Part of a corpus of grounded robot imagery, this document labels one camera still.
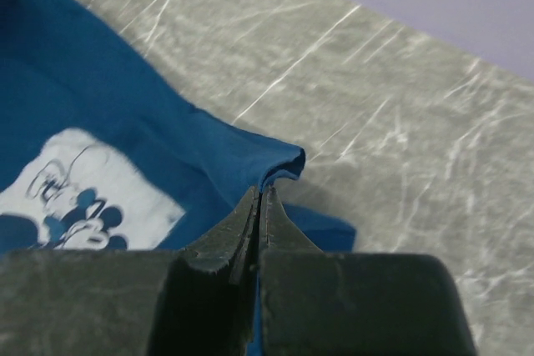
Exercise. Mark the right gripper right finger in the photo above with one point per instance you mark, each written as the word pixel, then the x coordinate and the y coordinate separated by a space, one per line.
pixel 318 303

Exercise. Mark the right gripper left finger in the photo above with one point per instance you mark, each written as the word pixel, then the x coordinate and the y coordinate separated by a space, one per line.
pixel 198 300

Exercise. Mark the blue printed t-shirt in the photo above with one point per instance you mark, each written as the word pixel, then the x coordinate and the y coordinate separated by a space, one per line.
pixel 98 152

